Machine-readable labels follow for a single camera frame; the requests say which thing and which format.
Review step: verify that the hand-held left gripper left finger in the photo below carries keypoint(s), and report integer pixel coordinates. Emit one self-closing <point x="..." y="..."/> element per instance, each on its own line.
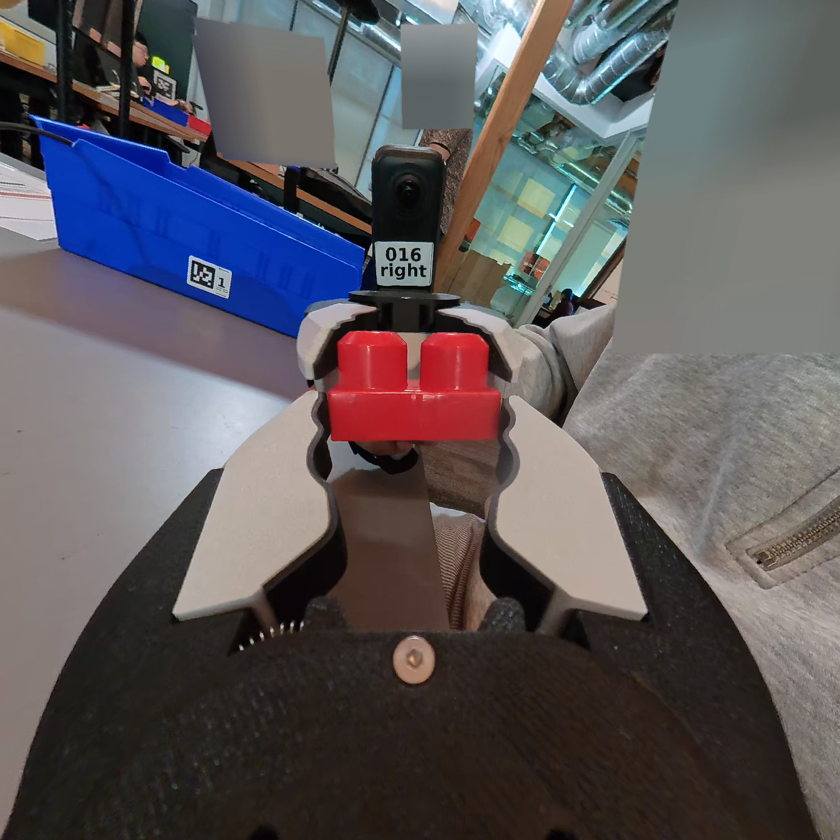
<point x="262" y="518"/>

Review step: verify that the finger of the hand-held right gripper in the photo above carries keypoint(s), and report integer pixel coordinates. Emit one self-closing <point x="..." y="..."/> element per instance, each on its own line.
<point x="315" y="348"/>
<point x="502" y="354"/>

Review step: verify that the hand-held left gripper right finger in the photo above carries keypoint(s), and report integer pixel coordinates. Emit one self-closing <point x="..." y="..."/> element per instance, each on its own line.
<point x="564" y="525"/>

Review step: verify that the red toy brick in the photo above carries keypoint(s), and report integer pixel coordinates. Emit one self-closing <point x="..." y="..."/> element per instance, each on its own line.
<point x="413" y="413"/>

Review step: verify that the person's right forearm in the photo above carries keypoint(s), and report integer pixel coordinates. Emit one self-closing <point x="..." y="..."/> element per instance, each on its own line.
<point x="558" y="361"/>

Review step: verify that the person's right hand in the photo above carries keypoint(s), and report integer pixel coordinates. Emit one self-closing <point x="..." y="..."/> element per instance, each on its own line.
<point x="387" y="449"/>

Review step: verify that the wooden beam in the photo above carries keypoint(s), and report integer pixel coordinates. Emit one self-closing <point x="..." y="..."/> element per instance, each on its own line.
<point x="499" y="144"/>

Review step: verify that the person's grey sweater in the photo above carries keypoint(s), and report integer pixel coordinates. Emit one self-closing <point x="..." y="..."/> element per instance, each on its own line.
<point x="689" y="459"/>

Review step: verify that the blue plastic bin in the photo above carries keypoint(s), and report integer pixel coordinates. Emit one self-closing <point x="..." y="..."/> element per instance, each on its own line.
<point x="164" y="216"/>

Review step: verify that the small red bin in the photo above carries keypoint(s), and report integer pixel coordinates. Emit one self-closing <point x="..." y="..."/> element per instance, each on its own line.
<point x="200" y="124"/>

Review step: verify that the small blue bin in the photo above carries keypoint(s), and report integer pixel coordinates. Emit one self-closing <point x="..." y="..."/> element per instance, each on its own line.
<point x="164" y="110"/>

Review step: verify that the black and white marker sign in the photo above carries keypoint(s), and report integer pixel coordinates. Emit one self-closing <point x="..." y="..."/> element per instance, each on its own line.
<point x="165" y="85"/>

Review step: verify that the white paper sheet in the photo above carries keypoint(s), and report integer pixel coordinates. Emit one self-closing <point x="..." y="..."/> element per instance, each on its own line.
<point x="23" y="197"/>

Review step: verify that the silver ventilation duct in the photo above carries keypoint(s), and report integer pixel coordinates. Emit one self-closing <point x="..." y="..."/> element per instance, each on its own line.
<point x="610" y="52"/>

